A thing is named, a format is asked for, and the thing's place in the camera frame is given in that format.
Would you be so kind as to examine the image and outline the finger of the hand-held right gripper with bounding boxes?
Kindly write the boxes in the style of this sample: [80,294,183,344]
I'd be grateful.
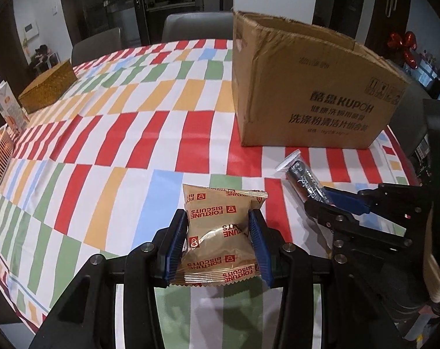
[303,201,413,259]
[322,183,436,227]

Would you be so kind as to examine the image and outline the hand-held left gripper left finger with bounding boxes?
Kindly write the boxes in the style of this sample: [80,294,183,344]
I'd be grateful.
[27,209,189,349]

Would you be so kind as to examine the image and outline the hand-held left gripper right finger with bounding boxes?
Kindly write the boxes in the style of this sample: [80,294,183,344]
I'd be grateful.
[247,209,406,349]

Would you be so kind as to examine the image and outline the brown biscuit packet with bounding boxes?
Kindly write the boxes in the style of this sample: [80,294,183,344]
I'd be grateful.
[169,184,269,288]

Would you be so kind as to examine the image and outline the black snack packet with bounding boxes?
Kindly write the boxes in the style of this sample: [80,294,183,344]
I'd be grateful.
[275,150,333,208]

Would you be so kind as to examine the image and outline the brown cardboard box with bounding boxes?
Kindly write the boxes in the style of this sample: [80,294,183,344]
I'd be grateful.
[232,10,411,150]

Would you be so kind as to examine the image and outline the person's right forearm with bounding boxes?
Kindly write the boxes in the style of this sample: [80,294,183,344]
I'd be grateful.
[423,211,440,304]

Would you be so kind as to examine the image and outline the grey side chair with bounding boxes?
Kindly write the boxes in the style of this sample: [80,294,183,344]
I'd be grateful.
[389,96,429,157]

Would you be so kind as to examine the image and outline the red foil decoration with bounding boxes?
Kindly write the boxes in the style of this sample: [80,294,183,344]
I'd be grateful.
[387,31,418,70]

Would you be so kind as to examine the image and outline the colourful checked tablecloth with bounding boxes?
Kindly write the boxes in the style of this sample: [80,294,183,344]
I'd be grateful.
[0,38,420,337]

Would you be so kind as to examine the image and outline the dark wardrobe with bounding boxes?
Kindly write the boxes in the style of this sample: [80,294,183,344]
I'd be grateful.
[365,0,413,55]

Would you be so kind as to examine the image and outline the woven brown box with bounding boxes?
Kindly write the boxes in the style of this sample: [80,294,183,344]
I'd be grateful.
[17,59,79,114]

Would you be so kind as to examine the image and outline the white orange drink carton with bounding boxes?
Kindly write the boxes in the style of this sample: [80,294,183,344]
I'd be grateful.
[0,82,31,133]

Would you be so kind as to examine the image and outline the small grey chair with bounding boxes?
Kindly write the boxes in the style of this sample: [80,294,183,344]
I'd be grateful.
[71,27,122,67]

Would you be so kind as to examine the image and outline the wide grey chair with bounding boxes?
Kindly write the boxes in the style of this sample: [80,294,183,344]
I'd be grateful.
[161,12,235,43]

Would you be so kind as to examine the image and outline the black sliding glass door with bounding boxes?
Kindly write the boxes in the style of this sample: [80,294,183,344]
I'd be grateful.
[58,0,235,48]

